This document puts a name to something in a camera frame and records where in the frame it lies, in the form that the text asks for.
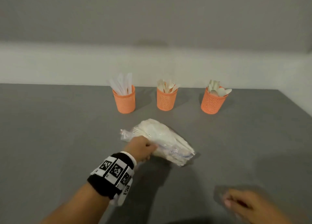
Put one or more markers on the person's right hand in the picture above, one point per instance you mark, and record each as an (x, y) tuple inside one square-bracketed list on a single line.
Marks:
[(253, 209)]

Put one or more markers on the person's left hand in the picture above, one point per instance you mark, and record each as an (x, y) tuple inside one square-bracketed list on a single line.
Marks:
[(140, 148)]

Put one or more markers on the clear plastic bag of cutlery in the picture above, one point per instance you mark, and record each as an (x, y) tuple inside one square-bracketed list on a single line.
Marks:
[(168, 138)]

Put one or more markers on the orange mesh cup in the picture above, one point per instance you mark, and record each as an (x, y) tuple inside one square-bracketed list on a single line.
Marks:
[(166, 102), (124, 103), (212, 104)]

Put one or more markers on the bunch of white spoons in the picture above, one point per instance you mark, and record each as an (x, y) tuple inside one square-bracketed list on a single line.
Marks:
[(220, 92)]

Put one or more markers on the person's left forearm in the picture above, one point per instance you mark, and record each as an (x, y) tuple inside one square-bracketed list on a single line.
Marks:
[(78, 204)]

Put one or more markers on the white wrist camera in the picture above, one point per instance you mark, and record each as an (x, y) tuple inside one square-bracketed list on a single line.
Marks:
[(122, 197)]

